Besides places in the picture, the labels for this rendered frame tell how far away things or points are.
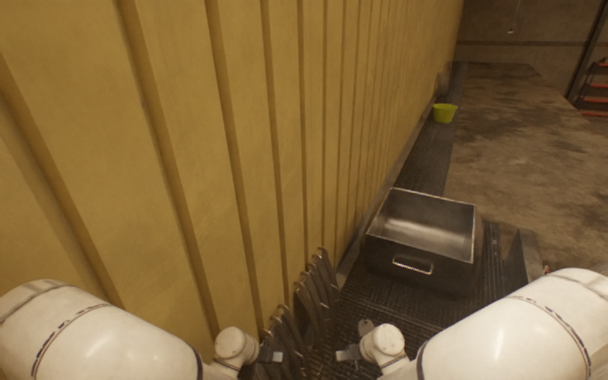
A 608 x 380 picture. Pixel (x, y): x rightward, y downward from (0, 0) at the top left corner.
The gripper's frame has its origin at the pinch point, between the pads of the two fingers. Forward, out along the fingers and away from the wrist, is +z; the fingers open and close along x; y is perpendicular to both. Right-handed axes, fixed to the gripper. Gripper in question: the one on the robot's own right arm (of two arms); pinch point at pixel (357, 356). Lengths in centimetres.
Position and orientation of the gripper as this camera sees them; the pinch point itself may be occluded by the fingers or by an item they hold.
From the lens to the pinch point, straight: 130.2
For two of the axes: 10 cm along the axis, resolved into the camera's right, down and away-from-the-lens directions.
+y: 1.2, 8.0, -5.9
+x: 9.8, 0.0, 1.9
